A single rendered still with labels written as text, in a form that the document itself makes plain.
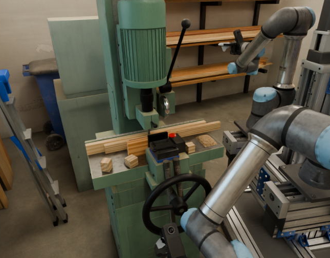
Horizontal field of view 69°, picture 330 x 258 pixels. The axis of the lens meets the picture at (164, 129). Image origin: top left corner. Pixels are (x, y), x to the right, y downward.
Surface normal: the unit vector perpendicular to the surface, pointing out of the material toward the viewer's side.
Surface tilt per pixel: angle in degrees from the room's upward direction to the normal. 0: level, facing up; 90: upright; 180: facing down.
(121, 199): 90
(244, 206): 0
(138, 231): 90
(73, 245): 1
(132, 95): 90
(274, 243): 0
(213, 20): 90
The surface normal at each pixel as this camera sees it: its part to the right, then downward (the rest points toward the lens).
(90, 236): -0.02, -0.89
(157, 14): 0.65, 0.34
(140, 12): 0.05, 0.46
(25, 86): 0.41, 0.41
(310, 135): -0.80, -0.14
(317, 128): -0.67, -0.41
